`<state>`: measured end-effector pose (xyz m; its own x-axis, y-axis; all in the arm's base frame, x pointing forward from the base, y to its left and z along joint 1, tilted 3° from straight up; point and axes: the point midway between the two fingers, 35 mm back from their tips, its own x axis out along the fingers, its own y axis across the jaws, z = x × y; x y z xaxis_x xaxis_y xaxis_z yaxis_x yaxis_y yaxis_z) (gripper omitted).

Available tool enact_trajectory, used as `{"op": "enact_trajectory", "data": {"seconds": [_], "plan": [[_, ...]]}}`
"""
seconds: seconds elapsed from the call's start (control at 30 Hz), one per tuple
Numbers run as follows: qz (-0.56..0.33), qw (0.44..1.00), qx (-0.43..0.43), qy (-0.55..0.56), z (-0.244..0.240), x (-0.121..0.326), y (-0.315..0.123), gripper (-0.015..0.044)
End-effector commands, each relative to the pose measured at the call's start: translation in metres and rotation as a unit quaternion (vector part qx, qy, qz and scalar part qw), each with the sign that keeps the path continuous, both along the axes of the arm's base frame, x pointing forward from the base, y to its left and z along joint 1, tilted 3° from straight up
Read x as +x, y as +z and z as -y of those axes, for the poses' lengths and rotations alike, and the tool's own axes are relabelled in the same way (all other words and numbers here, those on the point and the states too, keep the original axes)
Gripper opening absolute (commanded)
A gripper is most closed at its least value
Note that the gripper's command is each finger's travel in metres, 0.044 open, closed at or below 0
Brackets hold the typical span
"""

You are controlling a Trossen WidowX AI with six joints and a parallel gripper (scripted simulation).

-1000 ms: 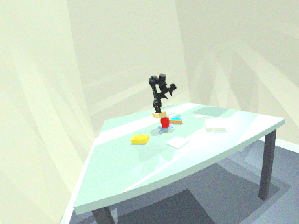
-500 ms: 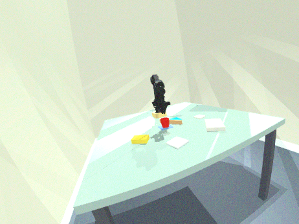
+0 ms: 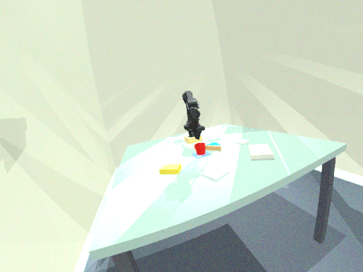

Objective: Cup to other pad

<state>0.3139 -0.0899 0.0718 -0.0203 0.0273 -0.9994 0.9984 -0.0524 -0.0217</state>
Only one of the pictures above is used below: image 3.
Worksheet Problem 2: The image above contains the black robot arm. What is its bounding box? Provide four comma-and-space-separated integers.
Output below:
182, 90, 200, 138

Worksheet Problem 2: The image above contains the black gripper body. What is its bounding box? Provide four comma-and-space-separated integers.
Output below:
189, 118, 205, 132

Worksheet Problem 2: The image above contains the yellow rectangular block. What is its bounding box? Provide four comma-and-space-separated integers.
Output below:
159, 164, 182, 175

